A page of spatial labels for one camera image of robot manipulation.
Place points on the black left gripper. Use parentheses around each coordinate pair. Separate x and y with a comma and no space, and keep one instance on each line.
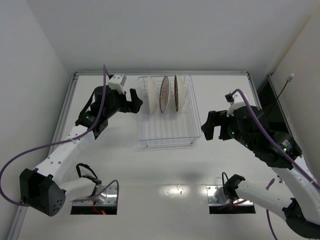
(128,103)

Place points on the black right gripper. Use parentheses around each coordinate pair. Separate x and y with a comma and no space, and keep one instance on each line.
(221,126)

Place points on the floral brown-rim plate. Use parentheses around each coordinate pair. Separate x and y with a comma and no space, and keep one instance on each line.
(152,94)
(179,93)

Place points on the glass plate orange sunburst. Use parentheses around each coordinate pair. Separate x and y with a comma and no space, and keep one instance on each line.
(164,95)

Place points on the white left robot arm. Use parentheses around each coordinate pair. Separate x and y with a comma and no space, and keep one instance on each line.
(42,188)

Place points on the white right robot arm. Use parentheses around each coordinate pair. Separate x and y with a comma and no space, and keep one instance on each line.
(279,151)

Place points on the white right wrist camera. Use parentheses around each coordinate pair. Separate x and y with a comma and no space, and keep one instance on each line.
(236,101)

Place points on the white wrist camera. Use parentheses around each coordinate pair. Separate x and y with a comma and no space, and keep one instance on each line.
(117,82)
(236,101)

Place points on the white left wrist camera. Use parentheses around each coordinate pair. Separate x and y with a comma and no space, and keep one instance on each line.
(117,82)

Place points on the white wire dish rack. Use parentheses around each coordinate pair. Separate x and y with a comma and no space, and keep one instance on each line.
(170,128)

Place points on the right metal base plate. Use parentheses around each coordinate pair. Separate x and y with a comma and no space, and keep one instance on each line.
(215,196)

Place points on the metal base plate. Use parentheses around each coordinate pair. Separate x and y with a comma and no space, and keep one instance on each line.
(108,197)
(215,196)

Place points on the black wall cable white plug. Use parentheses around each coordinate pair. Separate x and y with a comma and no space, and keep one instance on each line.
(289,78)

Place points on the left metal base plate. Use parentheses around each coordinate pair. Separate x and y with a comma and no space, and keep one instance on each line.
(108,197)

